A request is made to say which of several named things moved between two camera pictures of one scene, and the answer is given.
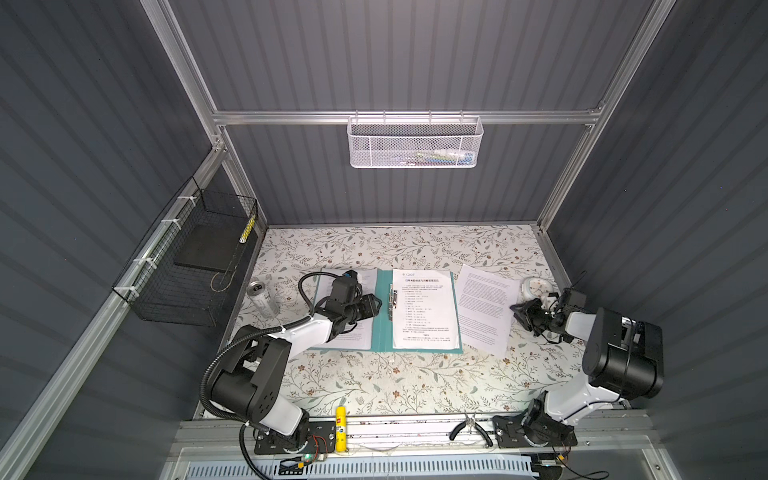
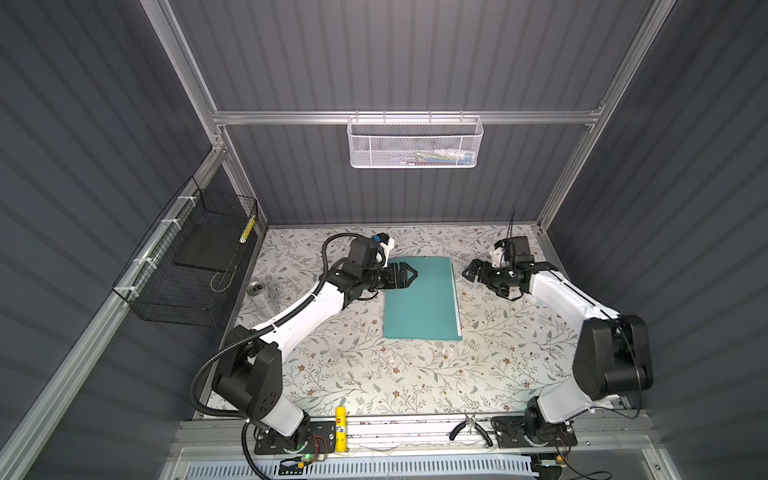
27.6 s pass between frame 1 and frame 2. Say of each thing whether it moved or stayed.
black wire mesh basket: stayed
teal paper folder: moved
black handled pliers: stayed
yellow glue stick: stayed
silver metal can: stayed
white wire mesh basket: stayed
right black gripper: moved
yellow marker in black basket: stayed
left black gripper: moved
